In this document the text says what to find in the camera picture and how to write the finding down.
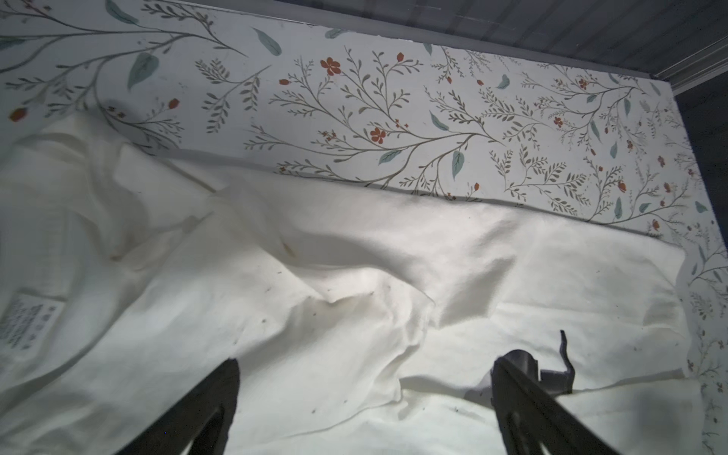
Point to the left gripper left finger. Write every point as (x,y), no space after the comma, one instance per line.
(199,422)

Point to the white printed t shirt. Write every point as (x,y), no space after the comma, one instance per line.
(362,322)

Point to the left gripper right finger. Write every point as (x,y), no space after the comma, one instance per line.
(531,422)

